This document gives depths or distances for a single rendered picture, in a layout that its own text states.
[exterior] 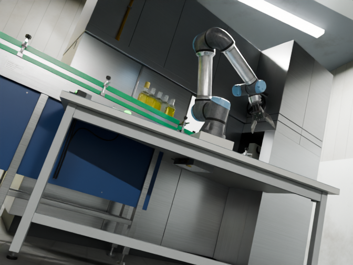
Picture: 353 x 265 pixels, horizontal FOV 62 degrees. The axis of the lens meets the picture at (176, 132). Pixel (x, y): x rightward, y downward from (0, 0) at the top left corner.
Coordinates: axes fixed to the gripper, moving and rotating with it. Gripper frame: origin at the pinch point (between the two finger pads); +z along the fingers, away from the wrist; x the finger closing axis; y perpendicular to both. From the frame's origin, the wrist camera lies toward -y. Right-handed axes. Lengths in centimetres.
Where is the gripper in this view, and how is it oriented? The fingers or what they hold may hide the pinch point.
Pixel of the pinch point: (263, 131)
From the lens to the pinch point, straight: 207.4
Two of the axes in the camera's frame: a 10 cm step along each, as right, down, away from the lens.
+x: 8.6, -2.3, -4.5
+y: -4.5, 0.6, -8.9
